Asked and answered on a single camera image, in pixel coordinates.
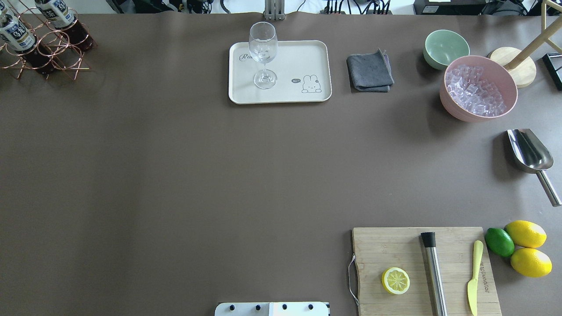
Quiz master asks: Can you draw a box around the copper wire bottle basket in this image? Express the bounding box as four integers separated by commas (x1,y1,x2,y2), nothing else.
1,0,97,80

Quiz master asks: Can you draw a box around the tea bottle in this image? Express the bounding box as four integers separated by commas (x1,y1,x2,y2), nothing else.
35,0,94,52
0,1,56,75

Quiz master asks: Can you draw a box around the white rabbit tray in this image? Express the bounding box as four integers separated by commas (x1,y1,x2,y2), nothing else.
228,40,332,104

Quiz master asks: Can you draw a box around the clear wine glass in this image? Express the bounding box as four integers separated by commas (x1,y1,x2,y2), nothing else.
249,22,278,90

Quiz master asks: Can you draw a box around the grey folded cloth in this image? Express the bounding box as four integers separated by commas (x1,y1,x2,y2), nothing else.
346,49,395,93

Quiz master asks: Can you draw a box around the wooden cutting board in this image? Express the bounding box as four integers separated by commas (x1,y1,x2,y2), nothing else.
352,227,484,316

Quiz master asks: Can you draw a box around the half lemon slice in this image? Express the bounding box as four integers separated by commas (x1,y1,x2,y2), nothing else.
381,267,410,295

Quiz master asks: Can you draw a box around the steel muddler black tip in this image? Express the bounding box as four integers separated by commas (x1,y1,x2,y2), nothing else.
420,232,448,316

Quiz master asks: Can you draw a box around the green ceramic bowl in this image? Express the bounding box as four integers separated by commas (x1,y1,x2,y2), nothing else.
423,29,470,70

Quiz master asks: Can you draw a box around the pink bowl of ice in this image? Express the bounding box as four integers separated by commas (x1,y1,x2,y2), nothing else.
440,56,518,122

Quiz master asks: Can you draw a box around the yellow plastic knife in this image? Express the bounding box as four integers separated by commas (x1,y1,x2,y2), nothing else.
466,240,483,316

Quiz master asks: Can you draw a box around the green lime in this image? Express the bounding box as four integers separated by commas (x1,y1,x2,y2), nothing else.
484,228,515,258

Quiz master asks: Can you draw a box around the metal ice scoop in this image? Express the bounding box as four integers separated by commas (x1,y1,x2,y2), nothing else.
506,129,561,207

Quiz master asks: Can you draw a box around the wooden cup tree stand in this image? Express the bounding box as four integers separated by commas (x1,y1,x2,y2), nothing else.
488,0,562,88

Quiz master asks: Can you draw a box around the upper yellow lemon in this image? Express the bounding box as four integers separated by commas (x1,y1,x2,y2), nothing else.
504,220,547,248

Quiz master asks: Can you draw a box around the yellow lemon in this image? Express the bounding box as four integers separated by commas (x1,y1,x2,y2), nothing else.
510,248,552,278
504,220,547,248

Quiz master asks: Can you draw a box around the lower yellow lemon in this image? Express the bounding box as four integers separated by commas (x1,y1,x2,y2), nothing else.
510,248,552,278

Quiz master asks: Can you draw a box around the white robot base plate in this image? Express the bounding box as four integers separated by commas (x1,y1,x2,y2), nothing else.
214,302,331,316

